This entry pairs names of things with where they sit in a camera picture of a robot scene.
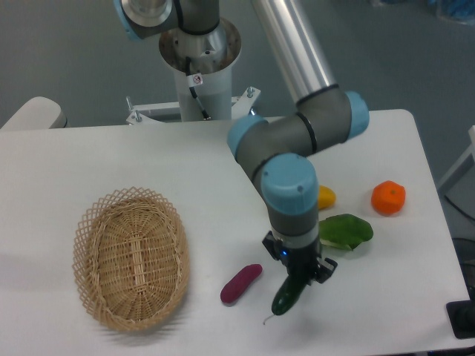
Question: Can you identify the purple sweet potato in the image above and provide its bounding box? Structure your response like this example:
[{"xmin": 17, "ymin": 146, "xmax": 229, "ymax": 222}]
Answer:
[{"xmin": 220, "ymin": 264, "xmax": 263, "ymax": 305}]

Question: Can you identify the black device at edge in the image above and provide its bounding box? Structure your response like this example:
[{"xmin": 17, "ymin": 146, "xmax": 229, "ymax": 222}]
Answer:
[{"xmin": 446, "ymin": 300, "xmax": 474, "ymax": 339}]

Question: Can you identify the woven wicker basket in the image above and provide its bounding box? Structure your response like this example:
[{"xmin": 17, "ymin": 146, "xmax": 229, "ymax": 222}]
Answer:
[{"xmin": 72, "ymin": 187, "xmax": 190, "ymax": 332}]

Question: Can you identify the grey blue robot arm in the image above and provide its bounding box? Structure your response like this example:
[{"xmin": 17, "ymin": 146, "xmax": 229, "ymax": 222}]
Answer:
[{"xmin": 114, "ymin": 1, "xmax": 369, "ymax": 284}]

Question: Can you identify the white chair armrest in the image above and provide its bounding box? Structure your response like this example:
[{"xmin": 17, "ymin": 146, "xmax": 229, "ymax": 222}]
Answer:
[{"xmin": 1, "ymin": 96, "xmax": 68, "ymax": 132}]

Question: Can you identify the orange tangerine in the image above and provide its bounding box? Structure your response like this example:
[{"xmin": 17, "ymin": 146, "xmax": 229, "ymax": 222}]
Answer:
[{"xmin": 371, "ymin": 180, "xmax": 406, "ymax": 215}]

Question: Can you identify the black cable on pedestal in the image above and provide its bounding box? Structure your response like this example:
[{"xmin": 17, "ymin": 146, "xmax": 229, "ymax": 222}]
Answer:
[{"xmin": 184, "ymin": 55, "xmax": 212, "ymax": 121}]

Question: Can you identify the green bok choy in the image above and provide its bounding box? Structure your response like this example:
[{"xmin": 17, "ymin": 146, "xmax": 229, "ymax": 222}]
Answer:
[{"xmin": 319, "ymin": 214, "xmax": 373, "ymax": 251}]

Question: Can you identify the green cucumber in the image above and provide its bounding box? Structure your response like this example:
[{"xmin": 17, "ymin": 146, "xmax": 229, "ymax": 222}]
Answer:
[{"xmin": 263, "ymin": 275, "xmax": 308, "ymax": 325}]

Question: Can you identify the white furniture at right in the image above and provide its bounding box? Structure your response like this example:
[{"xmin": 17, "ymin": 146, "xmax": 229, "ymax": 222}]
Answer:
[{"xmin": 436, "ymin": 126, "xmax": 474, "ymax": 194}]

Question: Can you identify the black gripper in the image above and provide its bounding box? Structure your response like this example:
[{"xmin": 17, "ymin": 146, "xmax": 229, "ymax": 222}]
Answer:
[{"xmin": 262, "ymin": 231, "xmax": 338, "ymax": 286}]

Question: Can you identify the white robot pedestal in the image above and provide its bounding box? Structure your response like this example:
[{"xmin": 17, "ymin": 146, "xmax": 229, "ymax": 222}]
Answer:
[{"xmin": 126, "ymin": 18, "xmax": 261, "ymax": 125}]

